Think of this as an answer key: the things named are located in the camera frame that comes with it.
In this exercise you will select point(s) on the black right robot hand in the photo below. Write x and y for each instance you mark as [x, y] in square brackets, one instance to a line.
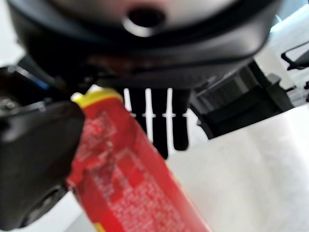
[149, 55]

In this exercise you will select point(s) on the red snack packet yellow top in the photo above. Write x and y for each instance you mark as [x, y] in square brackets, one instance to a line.
[135, 183]

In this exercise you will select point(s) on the grey metal bracket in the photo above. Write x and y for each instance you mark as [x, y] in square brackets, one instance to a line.
[298, 95]

